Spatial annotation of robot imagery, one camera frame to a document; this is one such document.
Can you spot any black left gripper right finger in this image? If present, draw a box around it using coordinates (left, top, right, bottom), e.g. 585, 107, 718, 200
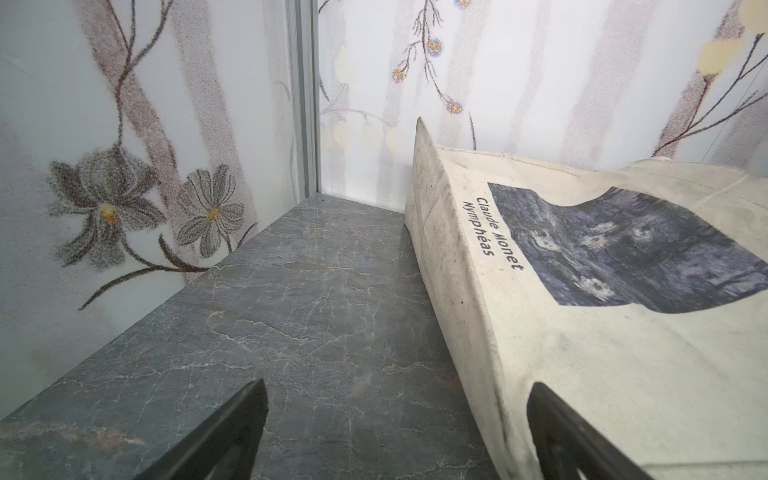
526, 382, 650, 480

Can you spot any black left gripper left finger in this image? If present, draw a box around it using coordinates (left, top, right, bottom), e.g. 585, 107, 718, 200
136, 379, 269, 479

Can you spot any cream canvas tote bag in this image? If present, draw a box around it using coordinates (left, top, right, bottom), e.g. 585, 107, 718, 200
405, 122, 767, 479

